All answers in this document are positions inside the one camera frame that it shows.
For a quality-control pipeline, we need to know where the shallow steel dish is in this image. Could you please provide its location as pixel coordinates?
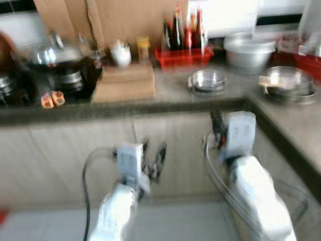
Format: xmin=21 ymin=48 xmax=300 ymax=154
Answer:
xmin=188 ymin=69 xmax=227 ymax=96

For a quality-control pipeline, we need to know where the wooden cutting board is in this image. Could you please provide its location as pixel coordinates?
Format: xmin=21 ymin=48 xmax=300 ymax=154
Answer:
xmin=92 ymin=63 xmax=156 ymax=104

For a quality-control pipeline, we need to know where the red plastic basket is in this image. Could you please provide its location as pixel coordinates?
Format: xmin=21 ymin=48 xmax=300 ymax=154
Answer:
xmin=154 ymin=46 xmax=214 ymax=70

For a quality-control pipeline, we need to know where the aluminium cooking pot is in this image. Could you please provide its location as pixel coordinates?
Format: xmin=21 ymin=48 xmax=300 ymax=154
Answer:
xmin=223 ymin=33 xmax=277 ymax=75

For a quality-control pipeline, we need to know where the stainless steel bowl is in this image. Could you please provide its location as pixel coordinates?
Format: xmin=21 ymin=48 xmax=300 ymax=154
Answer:
xmin=265 ymin=66 xmax=314 ymax=94

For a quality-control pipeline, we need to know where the white ceramic jar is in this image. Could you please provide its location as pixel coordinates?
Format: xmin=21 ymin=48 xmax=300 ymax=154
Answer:
xmin=109 ymin=39 xmax=132 ymax=68

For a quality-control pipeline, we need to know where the glass jar yellow lid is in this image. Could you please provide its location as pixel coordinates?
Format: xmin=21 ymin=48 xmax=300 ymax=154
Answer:
xmin=137 ymin=35 xmax=151 ymax=64

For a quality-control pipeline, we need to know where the dark sauce bottle red cap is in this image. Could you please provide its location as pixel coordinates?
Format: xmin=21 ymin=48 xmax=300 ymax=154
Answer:
xmin=195 ymin=8 xmax=206 ymax=49
xmin=163 ymin=19 xmax=172 ymax=51
xmin=172 ymin=6 xmax=183 ymax=51

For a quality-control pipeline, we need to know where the orange stove knob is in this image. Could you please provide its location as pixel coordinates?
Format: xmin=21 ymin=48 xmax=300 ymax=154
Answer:
xmin=53 ymin=91 xmax=66 ymax=106
xmin=41 ymin=93 xmax=54 ymax=109

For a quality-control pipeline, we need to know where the red plastic basin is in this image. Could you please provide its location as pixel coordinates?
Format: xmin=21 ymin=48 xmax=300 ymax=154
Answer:
xmin=293 ymin=50 xmax=321 ymax=82

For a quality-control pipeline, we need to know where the brown cardboard sheet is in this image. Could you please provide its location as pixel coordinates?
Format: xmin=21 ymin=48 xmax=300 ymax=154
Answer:
xmin=33 ymin=0 xmax=189 ymax=49

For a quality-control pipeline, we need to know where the steel wok lid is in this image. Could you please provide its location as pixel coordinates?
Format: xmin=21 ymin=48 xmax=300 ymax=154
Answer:
xmin=28 ymin=31 xmax=85 ymax=66

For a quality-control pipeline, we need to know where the black gas stove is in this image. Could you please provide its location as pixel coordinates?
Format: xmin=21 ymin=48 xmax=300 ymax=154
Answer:
xmin=0 ymin=63 xmax=103 ymax=107

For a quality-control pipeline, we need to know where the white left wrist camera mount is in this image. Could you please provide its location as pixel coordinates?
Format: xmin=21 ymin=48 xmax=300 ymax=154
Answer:
xmin=115 ymin=144 xmax=146 ymax=189

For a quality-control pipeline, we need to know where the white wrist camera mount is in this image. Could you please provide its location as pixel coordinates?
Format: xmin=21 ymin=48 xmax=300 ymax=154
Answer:
xmin=115 ymin=144 xmax=146 ymax=189
xmin=221 ymin=111 xmax=256 ymax=159

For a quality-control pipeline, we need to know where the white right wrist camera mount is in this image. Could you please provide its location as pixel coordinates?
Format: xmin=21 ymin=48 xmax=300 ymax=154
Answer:
xmin=221 ymin=111 xmax=256 ymax=159

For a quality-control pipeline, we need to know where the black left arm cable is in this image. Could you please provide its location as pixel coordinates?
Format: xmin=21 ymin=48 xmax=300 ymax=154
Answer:
xmin=82 ymin=147 xmax=118 ymax=241

